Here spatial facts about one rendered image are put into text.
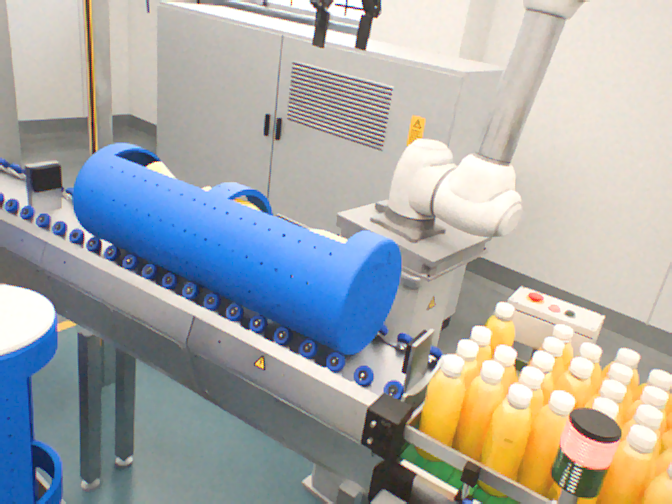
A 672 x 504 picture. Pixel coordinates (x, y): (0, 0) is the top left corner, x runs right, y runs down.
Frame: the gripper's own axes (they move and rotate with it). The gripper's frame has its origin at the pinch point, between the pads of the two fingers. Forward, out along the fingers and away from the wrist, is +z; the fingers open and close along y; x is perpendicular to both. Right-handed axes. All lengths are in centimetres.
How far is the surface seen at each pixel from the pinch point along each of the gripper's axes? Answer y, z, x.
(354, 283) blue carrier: -10, 44, -25
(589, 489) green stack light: -30, 39, -82
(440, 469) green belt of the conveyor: -12, 68, -57
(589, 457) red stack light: -30, 35, -81
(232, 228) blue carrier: -16.4, 44.2, 7.8
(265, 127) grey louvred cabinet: 130, 75, 156
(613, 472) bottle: -4, 53, -81
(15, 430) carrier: -65, 78, 7
